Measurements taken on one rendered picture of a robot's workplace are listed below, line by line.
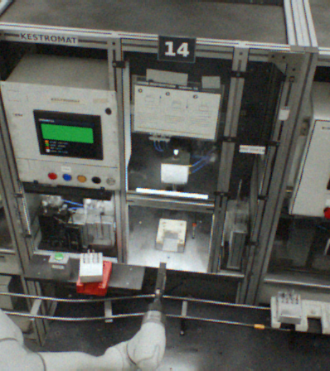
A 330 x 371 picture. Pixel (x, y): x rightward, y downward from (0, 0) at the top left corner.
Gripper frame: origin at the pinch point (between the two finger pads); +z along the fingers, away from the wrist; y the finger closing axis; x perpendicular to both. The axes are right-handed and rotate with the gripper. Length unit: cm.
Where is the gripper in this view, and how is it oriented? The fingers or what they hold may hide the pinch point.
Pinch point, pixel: (162, 274)
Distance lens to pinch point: 213.4
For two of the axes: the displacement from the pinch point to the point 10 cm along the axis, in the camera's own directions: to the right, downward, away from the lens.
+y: 0.3, -7.5, -6.6
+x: -9.9, -1.0, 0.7
